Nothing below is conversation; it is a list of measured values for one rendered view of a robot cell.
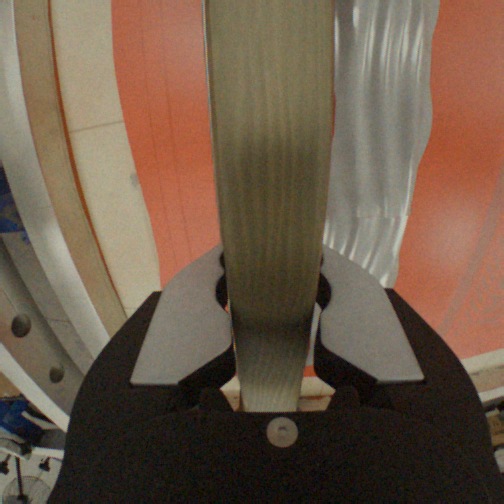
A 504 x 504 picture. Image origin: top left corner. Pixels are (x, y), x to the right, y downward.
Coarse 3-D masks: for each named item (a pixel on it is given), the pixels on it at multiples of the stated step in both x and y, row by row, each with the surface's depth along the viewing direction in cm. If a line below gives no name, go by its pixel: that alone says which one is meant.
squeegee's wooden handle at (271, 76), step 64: (256, 0) 4; (320, 0) 4; (256, 64) 4; (320, 64) 4; (256, 128) 5; (320, 128) 5; (256, 192) 6; (320, 192) 6; (256, 256) 7; (320, 256) 7; (256, 320) 8; (256, 384) 10
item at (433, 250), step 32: (160, 224) 18; (192, 224) 18; (416, 224) 17; (448, 224) 17; (160, 256) 19; (192, 256) 19; (416, 256) 18; (448, 256) 18; (416, 288) 20; (448, 288) 20; (480, 352) 25
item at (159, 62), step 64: (128, 0) 10; (192, 0) 10; (448, 0) 9; (128, 64) 12; (192, 64) 12; (448, 64) 11; (128, 128) 14; (192, 128) 14; (448, 128) 13; (192, 192) 16; (448, 192) 15
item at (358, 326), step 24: (336, 264) 10; (336, 288) 8; (360, 288) 8; (336, 312) 7; (360, 312) 7; (384, 312) 7; (336, 336) 6; (360, 336) 6; (384, 336) 6; (336, 360) 6; (360, 360) 6; (384, 360) 5; (408, 360) 5; (336, 384) 6; (360, 384) 6
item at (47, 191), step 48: (0, 0) 7; (48, 0) 9; (0, 48) 8; (48, 48) 11; (0, 96) 10; (48, 96) 12; (0, 144) 11; (48, 144) 13; (48, 192) 13; (48, 240) 15; (96, 240) 18; (96, 288) 18; (96, 336) 19; (480, 384) 26
